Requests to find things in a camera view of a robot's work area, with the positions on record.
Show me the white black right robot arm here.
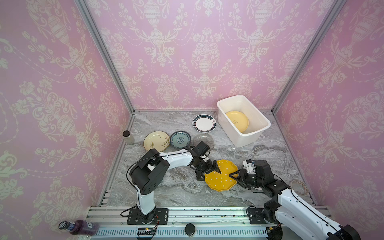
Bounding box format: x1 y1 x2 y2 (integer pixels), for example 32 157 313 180
229 160 361 240

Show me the teal blue floral plate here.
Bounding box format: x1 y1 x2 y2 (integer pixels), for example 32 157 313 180
170 131 191 149

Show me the aluminium rail frame front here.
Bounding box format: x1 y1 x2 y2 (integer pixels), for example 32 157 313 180
77 205 334 240

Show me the plain cream yellow plate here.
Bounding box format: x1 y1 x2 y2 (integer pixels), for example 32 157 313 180
226 111 249 133

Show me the black round knob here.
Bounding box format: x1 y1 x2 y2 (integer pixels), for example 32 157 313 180
185 223 196 237

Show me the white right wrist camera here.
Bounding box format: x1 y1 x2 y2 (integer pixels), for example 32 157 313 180
243 160 256 175

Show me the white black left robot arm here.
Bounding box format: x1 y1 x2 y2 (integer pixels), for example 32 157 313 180
129 142 221 217

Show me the white plate green red rim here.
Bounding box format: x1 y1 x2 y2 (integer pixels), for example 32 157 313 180
192 114 217 133

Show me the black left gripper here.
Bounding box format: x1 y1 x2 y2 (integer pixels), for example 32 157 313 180
195 157 223 181

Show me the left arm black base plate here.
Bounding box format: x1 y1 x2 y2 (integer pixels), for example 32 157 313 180
127 207 169 225

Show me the purple drink bottle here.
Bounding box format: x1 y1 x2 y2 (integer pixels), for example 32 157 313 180
58 220 99 236

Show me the cream plate with painted willow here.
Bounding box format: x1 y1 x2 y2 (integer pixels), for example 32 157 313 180
143 131 170 152

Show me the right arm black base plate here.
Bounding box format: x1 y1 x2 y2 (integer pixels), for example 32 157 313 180
246 206 277 225

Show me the white plastic bin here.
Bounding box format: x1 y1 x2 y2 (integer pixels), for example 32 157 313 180
217 95 271 148

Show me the clear glass oval plate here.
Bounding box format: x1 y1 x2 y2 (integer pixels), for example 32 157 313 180
193 133 215 150

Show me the glass jar with black lid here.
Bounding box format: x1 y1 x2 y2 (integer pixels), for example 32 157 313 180
122 130 135 145

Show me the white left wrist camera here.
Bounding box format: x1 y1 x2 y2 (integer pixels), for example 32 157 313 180
201 147 211 160

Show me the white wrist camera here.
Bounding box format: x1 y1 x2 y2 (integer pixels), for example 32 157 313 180
243 160 256 175
201 147 211 160

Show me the yellow dotted scalloped plate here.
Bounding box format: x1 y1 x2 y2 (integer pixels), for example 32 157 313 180
205 160 238 192

